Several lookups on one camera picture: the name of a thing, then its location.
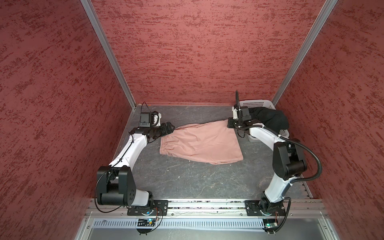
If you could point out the right aluminium corner post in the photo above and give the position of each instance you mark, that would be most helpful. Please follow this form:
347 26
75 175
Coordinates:
317 26

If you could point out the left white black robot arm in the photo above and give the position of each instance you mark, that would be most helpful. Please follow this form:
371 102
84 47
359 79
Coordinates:
115 183

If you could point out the pink shorts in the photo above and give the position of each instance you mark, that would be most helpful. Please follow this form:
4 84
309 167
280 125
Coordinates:
213 143

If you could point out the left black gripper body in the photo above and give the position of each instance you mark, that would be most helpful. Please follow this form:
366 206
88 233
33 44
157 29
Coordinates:
159 130

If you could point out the white slotted cable duct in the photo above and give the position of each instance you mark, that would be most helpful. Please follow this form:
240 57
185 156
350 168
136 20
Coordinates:
209 224

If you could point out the aluminium corner post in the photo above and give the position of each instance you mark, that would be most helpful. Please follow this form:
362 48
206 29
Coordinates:
96 24
317 26

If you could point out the white plastic basket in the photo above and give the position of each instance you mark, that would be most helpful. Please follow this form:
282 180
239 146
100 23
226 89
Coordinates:
254 104

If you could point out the left green circuit board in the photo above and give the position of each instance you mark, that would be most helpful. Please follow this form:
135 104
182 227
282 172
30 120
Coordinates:
146 223

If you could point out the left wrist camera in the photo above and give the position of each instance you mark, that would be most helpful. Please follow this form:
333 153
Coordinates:
150 119

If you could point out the green circuit board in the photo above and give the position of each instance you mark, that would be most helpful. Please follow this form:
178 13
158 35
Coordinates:
270 225
146 223

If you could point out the left aluminium corner post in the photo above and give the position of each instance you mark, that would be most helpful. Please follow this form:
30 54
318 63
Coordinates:
96 24

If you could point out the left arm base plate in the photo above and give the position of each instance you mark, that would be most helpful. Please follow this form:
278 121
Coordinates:
153 208

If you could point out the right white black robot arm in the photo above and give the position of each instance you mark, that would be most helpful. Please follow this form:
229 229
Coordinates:
288 160

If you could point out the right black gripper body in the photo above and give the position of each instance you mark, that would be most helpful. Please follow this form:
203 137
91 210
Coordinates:
233 123

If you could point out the right green circuit board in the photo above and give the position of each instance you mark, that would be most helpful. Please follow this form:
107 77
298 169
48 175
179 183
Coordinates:
270 225

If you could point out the black shorts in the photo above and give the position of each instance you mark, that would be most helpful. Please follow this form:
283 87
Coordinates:
272 119

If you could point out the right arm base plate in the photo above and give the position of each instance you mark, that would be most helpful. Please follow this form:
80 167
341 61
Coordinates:
253 207

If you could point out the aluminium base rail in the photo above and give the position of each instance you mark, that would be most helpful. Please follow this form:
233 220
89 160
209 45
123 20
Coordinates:
235 208

